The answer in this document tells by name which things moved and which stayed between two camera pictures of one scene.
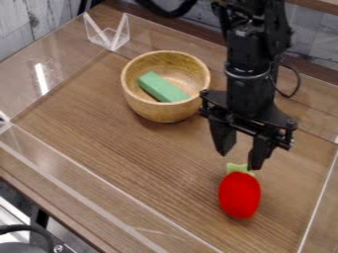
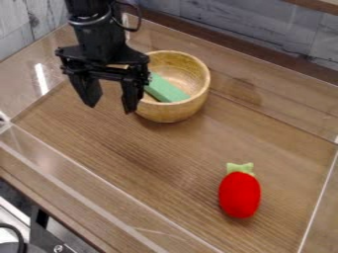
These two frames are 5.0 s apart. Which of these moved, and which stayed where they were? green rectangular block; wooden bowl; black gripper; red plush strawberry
Moved: black gripper
Stayed: red plush strawberry; green rectangular block; wooden bowl
